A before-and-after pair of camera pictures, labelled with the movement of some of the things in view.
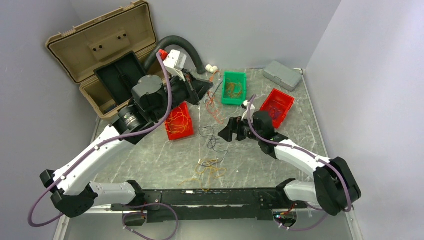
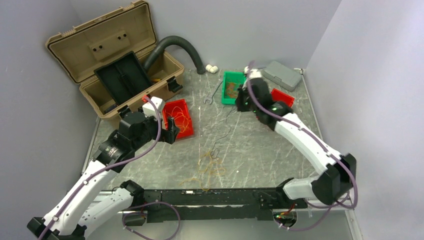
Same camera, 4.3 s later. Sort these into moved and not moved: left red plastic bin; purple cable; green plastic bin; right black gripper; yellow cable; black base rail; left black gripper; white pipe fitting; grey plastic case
Moved: left black gripper; purple cable; right black gripper
Not moved: black base rail; green plastic bin; white pipe fitting; yellow cable; left red plastic bin; grey plastic case
